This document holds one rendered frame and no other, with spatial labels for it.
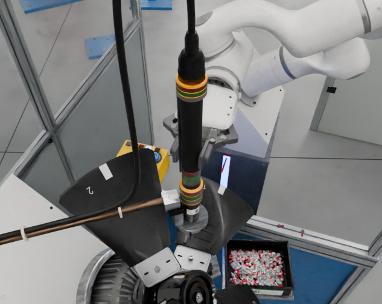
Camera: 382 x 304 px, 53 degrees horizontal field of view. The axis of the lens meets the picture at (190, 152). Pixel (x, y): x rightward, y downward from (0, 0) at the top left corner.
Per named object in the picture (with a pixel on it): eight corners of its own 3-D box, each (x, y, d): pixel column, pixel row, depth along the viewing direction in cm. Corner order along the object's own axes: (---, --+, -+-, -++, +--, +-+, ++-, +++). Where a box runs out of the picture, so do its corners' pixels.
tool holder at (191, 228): (169, 240, 76) (167, 214, 69) (161, 211, 81) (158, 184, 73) (212, 229, 78) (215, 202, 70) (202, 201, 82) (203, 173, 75)
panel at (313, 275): (155, 271, 203) (144, 201, 153) (156, 269, 204) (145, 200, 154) (313, 321, 187) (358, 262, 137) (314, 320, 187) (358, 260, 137)
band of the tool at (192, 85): (180, 106, 52) (180, 90, 50) (172, 87, 55) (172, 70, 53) (210, 100, 53) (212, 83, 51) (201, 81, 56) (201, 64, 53)
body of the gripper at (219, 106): (241, 111, 76) (226, 151, 69) (191, 100, 78) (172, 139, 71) (244, 80, 70) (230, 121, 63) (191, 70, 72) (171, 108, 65)
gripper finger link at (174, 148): (189, 136, 68) (176, 164, 64) (172, 132, 69) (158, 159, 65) (189, 123, 66) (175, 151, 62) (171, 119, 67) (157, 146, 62)
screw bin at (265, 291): (223, 294, 126) (224, 286, 121) (222, 247, 137) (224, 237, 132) (290, 297, 126) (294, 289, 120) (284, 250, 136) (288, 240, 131)
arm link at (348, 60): (290, 44, 133) (359, 11, 117) (309, 94, 134) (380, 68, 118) (274, 46, 124) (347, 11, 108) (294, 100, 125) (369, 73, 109)
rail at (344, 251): (133, 202, 153) (131, 190, 147) (137, 194, 156) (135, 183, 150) (370, 269, 135) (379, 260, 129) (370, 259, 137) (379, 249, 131)
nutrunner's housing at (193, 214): (184, 235, 80) (180, 43, 45) (179, 219, 82) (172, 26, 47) (203, 230, 80) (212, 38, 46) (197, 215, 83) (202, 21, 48)
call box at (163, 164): (117, 178, 137) (113, 159, 129) (129, 157, 144) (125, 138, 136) (160, 189, 134) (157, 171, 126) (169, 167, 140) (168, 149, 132)
